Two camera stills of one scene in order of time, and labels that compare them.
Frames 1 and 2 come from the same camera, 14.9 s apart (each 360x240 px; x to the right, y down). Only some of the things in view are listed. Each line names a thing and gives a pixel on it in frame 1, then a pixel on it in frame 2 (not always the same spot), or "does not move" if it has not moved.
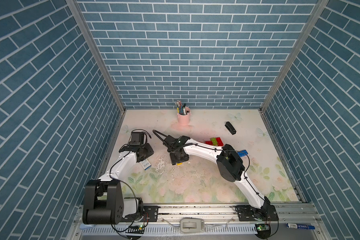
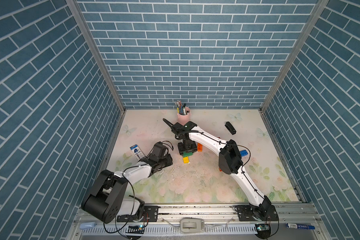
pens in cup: x=180 y=108 does not move
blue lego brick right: x=242 y=153 does not move
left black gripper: x=150 y=151 to x=169 y=162
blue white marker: x=297 y=226 does not move
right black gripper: x=174 y=161 to x=180 y=150
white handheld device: x=192 y=225 does not move
